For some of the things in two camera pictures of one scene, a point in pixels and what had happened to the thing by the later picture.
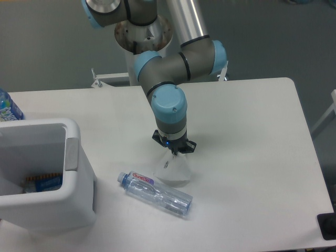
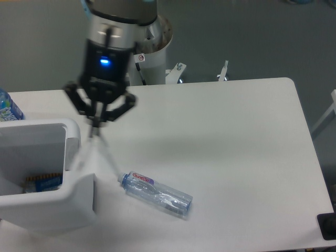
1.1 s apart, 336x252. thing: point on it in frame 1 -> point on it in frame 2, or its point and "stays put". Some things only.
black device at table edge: (327, 224) stays put
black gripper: (176, 146) -> (105, 72)
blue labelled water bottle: (9, 111) stays put
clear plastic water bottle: (144, 186) stays put
